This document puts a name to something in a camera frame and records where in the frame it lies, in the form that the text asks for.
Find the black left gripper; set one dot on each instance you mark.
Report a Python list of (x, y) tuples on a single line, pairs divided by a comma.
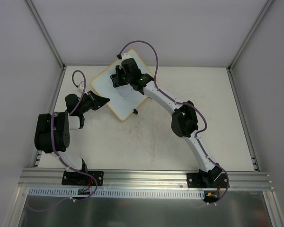
[(93, 100)]

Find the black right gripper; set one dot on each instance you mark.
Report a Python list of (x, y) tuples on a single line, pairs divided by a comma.
[(117, 77)]

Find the yellow framed whiteboard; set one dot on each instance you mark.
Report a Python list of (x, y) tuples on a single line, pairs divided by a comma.
[(111, 84)]

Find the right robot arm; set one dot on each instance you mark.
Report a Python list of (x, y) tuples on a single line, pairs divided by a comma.
[(184, 121)]

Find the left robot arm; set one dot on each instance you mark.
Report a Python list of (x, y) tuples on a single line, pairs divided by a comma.
[(52, 135)]

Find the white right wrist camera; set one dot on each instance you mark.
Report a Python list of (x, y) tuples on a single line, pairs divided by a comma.
[(123, 56)]

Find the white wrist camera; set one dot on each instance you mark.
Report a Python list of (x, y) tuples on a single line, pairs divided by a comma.
[(82, 86), (123, 56)]

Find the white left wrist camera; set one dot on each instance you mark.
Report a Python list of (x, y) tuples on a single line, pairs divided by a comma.
[(82, 86)]

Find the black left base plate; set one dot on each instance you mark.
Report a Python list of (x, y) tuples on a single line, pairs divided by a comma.
[(76, 179)]

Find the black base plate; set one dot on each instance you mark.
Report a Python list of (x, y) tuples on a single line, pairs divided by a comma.
[(76, 179), (205, 180)]

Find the left aluminium frame post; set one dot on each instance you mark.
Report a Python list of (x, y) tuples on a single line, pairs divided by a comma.
[(32, 8)]

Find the aluminium frame post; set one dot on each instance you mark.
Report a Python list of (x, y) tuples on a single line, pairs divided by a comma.
[(32, 8), (261, 15)]

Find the aluminium mounting rail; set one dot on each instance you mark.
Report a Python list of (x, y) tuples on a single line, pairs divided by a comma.
[(149, 180)]

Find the white slotted cable duct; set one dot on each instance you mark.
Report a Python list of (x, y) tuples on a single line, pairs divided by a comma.
[(119, 193)]

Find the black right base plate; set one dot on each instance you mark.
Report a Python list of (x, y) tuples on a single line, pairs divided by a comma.
[(205, 180)]

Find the right aluminium frame post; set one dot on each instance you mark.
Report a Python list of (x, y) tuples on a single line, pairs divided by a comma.
[(261, 15)]

